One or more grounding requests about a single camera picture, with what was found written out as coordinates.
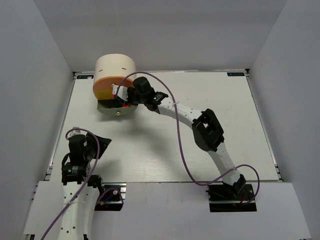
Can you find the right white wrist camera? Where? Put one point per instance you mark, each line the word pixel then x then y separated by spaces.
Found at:
pixel 121 92

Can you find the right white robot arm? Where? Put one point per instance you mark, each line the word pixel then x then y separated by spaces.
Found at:
pixel 207 131

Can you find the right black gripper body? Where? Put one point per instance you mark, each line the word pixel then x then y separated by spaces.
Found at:
pixel 134 98

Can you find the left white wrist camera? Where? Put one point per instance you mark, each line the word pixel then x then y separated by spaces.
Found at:
pixel 73 132

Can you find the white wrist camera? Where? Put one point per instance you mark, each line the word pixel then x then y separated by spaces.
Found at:
pixel 73 132
pixel 121 92

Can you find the cream round drawer cabinet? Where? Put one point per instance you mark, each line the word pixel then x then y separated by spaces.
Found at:
pixel 113 65

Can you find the pink top drawer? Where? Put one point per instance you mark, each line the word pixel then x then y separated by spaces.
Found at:
pixel 104 84

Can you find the grey bottom drawer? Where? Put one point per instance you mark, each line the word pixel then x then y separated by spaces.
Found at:
pixel 113 107

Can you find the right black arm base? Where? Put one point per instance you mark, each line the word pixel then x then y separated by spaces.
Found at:
pixel 223 200

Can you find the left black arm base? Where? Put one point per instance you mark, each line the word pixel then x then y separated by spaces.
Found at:
pixel 113 198

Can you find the yellow drawer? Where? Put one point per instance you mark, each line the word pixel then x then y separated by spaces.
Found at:
pixel 103 94

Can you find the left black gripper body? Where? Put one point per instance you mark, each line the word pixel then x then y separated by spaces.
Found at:
pixel 91 145

